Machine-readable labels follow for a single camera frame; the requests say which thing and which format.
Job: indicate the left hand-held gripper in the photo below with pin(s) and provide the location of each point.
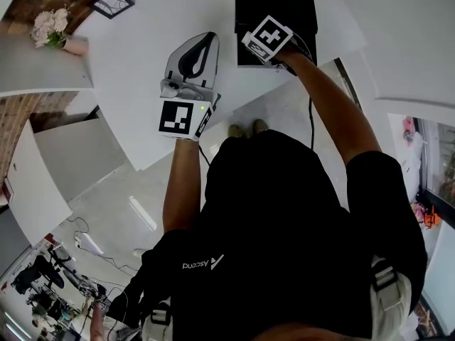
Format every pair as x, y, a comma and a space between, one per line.
176, 117

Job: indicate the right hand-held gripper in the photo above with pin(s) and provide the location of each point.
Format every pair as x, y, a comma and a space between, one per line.
267, 39

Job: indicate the black box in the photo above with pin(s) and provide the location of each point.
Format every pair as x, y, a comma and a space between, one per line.
275, 5

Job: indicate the person's right forearm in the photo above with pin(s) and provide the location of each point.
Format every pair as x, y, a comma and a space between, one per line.
334, 108

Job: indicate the person's left forearm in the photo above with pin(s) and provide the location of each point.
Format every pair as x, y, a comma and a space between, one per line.
181, 187

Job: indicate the person's left shoe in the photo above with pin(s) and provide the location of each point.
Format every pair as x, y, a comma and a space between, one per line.
235, 130

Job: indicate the person's shoe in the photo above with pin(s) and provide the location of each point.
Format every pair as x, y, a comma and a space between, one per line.
235, 130
259, 125

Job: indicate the person's right shoe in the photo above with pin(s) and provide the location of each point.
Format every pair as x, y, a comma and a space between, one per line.
259, 125

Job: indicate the pink flower vase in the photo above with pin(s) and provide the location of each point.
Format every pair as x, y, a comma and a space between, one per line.
75, 45

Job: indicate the pale flower bouquet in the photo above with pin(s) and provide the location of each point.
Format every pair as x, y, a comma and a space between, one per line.
49, 25

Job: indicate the white shelf board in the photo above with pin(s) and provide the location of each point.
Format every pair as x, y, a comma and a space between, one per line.
42, 69

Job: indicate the white cabinet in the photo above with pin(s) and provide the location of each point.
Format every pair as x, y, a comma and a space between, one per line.
53, 162

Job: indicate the person's black shirt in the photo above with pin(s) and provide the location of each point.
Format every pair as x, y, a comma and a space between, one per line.
277, 233

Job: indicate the white power strip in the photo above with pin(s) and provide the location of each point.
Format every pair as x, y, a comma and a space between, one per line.
89, 243

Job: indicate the window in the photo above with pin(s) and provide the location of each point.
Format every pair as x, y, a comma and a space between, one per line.
440, 162

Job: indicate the orange object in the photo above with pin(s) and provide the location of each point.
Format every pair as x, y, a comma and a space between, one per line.
431, 217

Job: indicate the black office chair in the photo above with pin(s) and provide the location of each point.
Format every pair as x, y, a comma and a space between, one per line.
44, 272

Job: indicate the black picture frame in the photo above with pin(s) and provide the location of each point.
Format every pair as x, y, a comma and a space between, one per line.
112, 4

